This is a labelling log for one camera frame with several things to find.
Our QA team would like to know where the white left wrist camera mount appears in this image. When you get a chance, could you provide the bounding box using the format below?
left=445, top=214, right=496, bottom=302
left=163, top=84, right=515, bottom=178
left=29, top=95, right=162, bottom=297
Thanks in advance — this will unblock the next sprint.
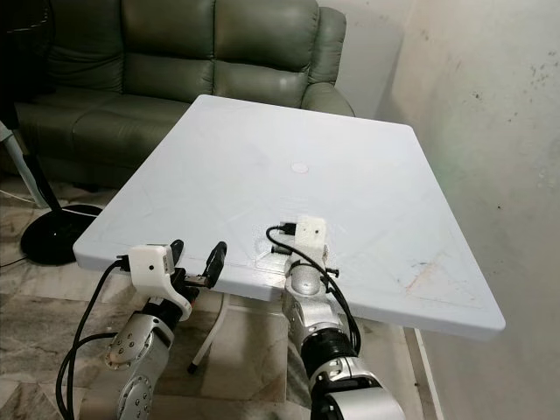
left=128, top=244, right=194, bottom=318

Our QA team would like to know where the white plastic folding table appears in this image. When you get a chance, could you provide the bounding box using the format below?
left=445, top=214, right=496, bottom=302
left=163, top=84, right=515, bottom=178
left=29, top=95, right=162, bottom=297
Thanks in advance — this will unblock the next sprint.
left=73, top=94, right=507, bottom=379

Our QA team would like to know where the white floor cord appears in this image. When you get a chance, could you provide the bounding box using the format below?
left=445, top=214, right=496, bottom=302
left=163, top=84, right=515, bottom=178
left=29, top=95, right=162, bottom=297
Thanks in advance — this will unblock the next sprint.
left=0, top=186, right=43, bottom=209

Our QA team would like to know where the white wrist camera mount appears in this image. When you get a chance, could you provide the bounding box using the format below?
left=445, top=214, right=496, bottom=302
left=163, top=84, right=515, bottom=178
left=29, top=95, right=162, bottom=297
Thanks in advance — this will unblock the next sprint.
left=128, top=244, right=194, bottom=318
left=295, top=215, right=327, bottom=264

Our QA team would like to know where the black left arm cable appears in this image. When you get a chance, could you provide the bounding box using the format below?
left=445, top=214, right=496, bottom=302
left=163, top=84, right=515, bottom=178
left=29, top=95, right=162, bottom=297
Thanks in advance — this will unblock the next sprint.
left=56, top=255, right=132, bottom=419

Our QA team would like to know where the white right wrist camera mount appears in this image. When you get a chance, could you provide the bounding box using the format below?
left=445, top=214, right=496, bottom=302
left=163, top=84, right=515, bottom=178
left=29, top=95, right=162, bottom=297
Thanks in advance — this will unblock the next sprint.
left=295, top=215, right=327, bottom=264

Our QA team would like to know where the green leather sofa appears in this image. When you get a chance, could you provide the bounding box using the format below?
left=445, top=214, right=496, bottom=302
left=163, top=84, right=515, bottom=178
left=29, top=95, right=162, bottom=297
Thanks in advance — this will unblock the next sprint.
left=11, top=0, right=356, bottom=190

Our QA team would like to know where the black standing fan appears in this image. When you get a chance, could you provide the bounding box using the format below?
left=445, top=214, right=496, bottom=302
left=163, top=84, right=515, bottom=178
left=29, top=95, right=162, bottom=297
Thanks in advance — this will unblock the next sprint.
left=0, top=0, right=104, bottom=267

